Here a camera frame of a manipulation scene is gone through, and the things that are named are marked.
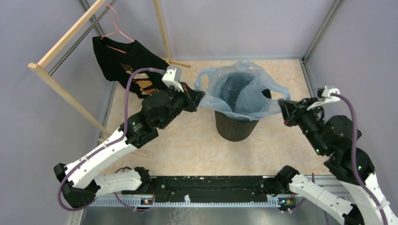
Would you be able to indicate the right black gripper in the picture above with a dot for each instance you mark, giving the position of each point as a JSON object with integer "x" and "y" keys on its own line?
{"x": 287, "y": 107}

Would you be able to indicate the black ribbed trash bin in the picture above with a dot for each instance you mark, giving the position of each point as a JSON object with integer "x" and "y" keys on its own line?
{"x": 233, "y": 129}

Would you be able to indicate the blue plastic trash bag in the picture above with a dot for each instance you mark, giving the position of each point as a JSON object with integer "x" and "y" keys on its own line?
{"x": 246, "y": 76}

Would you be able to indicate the wooden clothes rack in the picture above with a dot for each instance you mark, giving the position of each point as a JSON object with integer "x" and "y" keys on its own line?
{"x": 79, "y": 79}

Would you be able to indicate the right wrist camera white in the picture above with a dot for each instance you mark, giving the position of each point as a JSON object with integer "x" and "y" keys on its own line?
{"x": 325, "y": 95}

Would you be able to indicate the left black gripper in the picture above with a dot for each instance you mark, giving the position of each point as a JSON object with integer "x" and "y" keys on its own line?
{"x": 193, "y": 98}

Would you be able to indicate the pink wire hanger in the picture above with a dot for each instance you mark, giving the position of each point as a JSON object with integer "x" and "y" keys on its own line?
{"x": 117, "y": 32}

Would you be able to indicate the metal hanging rod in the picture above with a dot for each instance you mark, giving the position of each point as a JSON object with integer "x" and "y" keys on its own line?
{"x": 94, "y": 25}

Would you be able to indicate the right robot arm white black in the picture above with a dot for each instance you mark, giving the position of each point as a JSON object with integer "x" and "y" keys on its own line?
{"x": 352, "y": 167}

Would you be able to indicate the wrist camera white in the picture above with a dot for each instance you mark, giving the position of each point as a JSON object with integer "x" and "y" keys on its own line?
{"x": 172, "y": 76}
{"x": 325, "y": 95}

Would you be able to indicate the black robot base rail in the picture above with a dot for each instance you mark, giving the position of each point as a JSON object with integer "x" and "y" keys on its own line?
{"x": 217, "y": 189}

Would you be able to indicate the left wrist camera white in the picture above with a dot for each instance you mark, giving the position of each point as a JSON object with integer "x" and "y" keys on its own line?
{"x": 172, "y": 76}

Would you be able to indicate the black printed t-shirt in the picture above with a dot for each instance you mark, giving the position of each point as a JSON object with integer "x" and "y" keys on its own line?
{"x": 118, "y": 61}

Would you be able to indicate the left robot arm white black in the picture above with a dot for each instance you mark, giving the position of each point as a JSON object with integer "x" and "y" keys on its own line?
{"x": 82, "y": 181}

